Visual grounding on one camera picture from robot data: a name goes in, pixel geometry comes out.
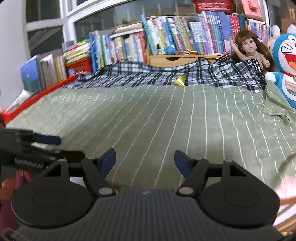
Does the upright books far left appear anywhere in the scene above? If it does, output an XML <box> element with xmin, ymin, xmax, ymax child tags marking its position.
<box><xmin>20</xmin><ymin>54</ymin><xmax>68</xmax><ymax>94</ymax></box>

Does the stack of flat books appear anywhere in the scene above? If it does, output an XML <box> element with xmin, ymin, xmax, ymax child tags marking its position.
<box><xmin>63</xmin><ymin>39</ymin><xmax>91</xmax><ymax>66</ymax></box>

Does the row of books centre left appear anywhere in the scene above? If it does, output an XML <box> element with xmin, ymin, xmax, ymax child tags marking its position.
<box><xmin>89</xmin><ymin>22</ymin><xmax>147</xmax><ymax>73</ymax></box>

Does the row of books on organizer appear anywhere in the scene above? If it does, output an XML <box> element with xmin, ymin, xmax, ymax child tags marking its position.
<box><xmin>141</xmin><ymin>11</ymin><xmax>272</xmax><ymax>55</ymax></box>

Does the red tray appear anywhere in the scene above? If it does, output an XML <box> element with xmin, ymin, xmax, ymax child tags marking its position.
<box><xmin>1</xmin><ymin>75</ymin><xmax>78</xmax><ymax>124</ymax></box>

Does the green checked tablecloth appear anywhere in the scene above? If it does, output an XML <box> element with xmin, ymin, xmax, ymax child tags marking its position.
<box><xmin>8</xmin><ymin>84</ymin><xmax>295</xmax><ymax>188</ymax></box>

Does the magenta knitted sleeve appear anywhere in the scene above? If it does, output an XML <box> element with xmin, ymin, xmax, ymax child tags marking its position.
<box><xmin>1</xmin><ymin>170</ymin><xmax>34</xmax><ymax>232</ymax></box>

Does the yellow green wrapper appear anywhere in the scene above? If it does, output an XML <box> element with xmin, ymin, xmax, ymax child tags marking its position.
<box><xmin>175</xmin><ymin>74</ymin><xmax>187</xmax><ymax>87</ymax></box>

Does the red crate left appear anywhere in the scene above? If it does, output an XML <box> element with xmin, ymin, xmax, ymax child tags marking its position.
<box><xmin>66</xmin><ymin>57</ymin><xmax>93</xmax><ymax>77</ymax></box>

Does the black white plaid cloth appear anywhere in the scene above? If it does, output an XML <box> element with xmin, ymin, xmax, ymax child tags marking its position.
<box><xmin>65</xmin><ymin>55</ymin><xmax>266</xmax><ymax>92</ymax></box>

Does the wooden desk organizer drawer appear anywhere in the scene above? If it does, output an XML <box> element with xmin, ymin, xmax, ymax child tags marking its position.
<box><xmin>146</xmin><ymin>49</ymin><xmax>222</xmax><ymax>68</ymax></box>

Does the blue yarn ball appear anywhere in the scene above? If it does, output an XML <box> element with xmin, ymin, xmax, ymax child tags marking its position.
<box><xmin>164</xmin><ymin>46</ymin><xmax>178</xmax><ymax>55</ymax></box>

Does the brown haired doll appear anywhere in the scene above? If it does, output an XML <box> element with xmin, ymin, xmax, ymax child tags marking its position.
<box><xmin>229</xmin><ymin>30</ymin><xmax>274</xmax><ymax>72</ymax></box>

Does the blue Doraemon plush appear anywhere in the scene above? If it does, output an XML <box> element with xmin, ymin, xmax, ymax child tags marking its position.
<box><xmin>265</xmin><ymin>33</ymin><xmax>296</xmax><ymax>108</ymax></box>

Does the pink white rabbit plush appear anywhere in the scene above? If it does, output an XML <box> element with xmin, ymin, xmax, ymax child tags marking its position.
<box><xmin>267</xmin><ymin>23</ymin><xmax>296</xmax><ymax>55</ymax></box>

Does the red plastic basket top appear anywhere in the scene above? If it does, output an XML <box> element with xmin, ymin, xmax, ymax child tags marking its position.
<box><xmin>192</xmin><ymin>0</ymin><xmax>233</xmax><ymax>14</ymax></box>

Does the pink box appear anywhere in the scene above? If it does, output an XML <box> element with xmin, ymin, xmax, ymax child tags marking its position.
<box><xmin>241</xmin><ymin>0</ymin><xmax>263</xmax><ymax>21</ymax></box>

